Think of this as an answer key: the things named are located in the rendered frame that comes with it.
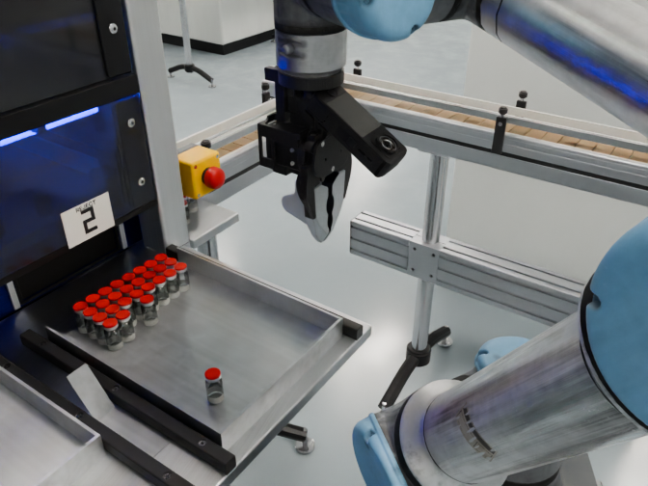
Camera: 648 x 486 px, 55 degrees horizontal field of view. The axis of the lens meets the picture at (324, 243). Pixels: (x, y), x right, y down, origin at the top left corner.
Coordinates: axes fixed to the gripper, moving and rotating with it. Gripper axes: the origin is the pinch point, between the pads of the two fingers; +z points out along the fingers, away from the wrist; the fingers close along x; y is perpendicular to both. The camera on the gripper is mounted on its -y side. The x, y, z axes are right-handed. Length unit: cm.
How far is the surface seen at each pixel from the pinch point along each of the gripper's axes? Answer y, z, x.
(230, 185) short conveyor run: 51, 23, -35
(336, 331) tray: 1.4, 19.2, -4.4
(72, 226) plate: 38.6, 7.1, 10.6
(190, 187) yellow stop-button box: 39.7, 11.2, -13.7
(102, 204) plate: 38.8, 6.1, 4.9
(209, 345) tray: 15.9, 21.3, 7.0
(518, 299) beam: -3, 62, -85
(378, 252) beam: 41, 62, -84
